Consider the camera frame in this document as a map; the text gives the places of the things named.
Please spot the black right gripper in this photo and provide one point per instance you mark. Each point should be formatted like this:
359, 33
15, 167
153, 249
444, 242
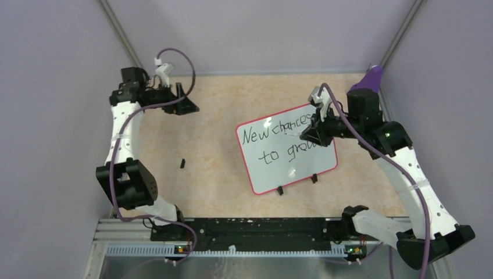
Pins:
317, 132

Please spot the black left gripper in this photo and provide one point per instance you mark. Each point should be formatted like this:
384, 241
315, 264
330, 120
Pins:
186, 106

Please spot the pink framed whiteboard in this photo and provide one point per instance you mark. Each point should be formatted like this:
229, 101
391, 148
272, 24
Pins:
273, 159

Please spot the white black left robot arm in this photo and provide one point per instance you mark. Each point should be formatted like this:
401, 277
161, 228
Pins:
130, 187

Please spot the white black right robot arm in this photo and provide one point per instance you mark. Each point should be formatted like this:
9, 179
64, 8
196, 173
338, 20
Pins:
432, 232

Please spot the black whiteboard clip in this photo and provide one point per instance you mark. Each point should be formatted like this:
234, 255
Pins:
314, 178
280, 190

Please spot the purple marker holder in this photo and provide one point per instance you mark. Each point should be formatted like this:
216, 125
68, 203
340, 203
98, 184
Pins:
371, 80

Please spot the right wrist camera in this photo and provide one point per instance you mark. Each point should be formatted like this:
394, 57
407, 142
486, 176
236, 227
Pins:
321, 99

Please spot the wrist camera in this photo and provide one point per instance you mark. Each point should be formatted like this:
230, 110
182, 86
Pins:
163, 70
321, 99

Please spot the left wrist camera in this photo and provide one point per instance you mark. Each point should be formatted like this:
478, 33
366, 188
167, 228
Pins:
163, 70

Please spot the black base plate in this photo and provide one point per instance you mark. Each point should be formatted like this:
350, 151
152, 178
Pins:
304, 234

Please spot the aluminium frame rail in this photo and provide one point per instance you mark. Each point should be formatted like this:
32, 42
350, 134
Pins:
115, 230

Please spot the white cable duct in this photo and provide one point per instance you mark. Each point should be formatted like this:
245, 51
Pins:
167, 250

